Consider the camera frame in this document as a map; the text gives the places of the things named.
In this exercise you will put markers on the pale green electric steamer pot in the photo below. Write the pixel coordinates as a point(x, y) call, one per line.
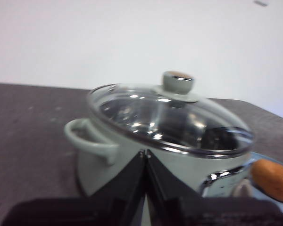
point(122, 164)

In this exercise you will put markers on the glass lid with green knob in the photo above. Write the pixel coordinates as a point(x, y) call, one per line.
point(179, 82)

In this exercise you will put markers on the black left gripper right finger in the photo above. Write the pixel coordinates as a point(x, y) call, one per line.
point(162, 188)

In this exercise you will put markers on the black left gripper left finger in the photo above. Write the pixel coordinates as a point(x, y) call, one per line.
point(129, 186)

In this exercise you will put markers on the brown potato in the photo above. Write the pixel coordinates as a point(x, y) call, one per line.
point(273, 180)

